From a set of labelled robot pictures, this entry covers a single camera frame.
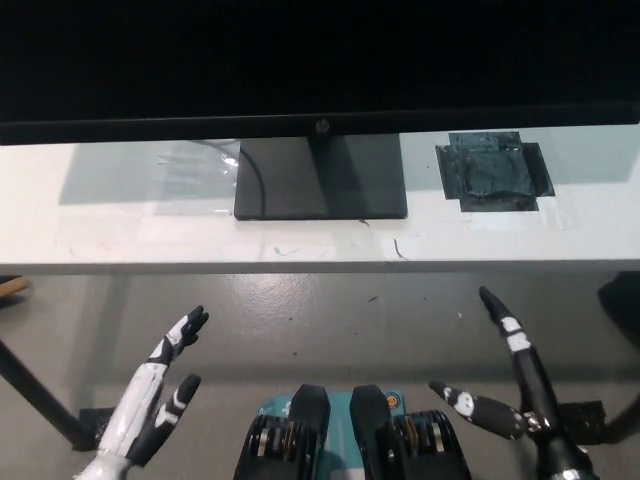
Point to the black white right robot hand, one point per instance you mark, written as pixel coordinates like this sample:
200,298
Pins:
530,370

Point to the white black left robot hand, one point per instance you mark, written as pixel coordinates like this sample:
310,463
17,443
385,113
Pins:
145,395

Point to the black HP computer monitor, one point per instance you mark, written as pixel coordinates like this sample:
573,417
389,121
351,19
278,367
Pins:
320,60

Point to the black teal robot body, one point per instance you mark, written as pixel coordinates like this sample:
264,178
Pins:
310,450

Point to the black floor tape patch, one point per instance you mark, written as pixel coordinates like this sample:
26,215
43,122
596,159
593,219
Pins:
92,425
582,417

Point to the black table leg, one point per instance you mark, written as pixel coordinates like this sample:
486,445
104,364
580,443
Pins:
625,415
40,395

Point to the black object on floor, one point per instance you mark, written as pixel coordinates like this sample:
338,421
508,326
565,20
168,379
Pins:
622,305

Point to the wooden stick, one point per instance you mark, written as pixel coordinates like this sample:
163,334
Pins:
12,288

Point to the black tape patch on table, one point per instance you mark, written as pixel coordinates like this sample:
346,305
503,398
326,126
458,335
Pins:
492,175

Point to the clear plastic tape sheet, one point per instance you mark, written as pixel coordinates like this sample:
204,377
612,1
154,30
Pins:
200,167

